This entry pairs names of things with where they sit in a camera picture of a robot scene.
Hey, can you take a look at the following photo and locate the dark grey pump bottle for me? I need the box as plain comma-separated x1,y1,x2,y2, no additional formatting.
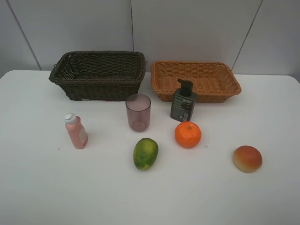
170,79,197,122

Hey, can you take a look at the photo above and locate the green papaya fruit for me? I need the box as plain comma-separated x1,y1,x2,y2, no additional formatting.
133,138,158,170

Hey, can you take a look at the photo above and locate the orange tangerine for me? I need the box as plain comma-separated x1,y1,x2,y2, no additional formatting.
175,121,202,149

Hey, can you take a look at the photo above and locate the pink bottle white cap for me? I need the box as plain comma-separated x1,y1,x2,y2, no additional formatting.
64,113,88,149

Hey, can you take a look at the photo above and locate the red yellow half peach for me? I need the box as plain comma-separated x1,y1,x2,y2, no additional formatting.
232,145,263,173

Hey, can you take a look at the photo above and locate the translucent purple plastic cup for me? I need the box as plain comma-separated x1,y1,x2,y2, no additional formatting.
125,94,151,132

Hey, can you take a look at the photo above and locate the dark brown wicker basket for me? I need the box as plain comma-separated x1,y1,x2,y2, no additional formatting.
49,51,146,101

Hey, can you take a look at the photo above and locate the orange wicker basket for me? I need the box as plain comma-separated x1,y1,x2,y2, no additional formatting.
151,60,241,103

